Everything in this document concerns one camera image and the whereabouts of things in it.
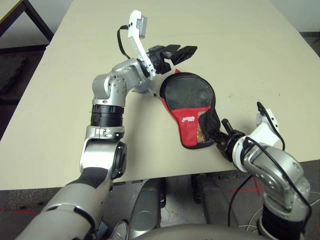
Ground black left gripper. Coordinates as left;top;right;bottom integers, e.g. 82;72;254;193
147;44;198;75

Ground beige table with black frame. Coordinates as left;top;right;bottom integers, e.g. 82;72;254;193
0;0;55;55

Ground long black hanging cable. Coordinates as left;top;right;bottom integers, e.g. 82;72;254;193
229;173;255;227

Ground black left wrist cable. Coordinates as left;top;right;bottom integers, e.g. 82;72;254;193
116;24;133;61

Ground grey robot left leg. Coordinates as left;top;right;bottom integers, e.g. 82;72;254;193
128;178;167;233

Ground grey bystander shoe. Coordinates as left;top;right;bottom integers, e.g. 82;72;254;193
108;219;130;240

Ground grey robot right leg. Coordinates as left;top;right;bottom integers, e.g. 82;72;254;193
192;174;238;226

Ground black rubber ping-pong paddle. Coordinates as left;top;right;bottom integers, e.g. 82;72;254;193
164;74;213;108

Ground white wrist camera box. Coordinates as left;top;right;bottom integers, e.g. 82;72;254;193
126;9;157;81
253;101;282;147

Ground grey robot torso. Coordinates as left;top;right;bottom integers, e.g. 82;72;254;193
129;223;263;240

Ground black foam mat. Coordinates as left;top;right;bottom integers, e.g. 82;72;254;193
0;56;28;95

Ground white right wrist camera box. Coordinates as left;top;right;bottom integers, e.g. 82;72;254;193
253;101;282;147

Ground white floor cable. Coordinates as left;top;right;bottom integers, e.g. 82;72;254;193
241;204;266;231

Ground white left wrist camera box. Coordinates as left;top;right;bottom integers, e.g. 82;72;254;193
126;9;157;81

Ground grey robot leg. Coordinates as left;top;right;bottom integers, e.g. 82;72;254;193
192;174;238;226
128;178;167;233

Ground red black paddle case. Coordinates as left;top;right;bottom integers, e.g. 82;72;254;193
153;69;223;150

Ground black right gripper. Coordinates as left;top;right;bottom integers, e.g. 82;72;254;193
211;119;247;163

